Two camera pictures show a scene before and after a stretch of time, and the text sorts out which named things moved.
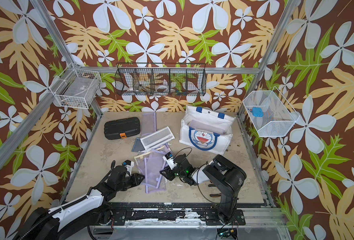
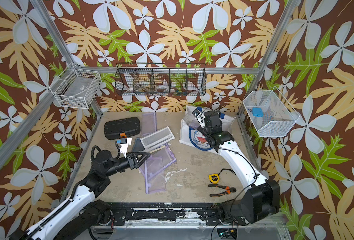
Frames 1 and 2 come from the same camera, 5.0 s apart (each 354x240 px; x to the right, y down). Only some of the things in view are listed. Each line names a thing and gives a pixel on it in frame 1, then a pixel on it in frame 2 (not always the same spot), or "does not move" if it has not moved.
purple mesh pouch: [148, 123] does not move
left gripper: [137, 180] to [134, 164]
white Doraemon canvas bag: [206, 130] does not move
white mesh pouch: [160, 137] does not move
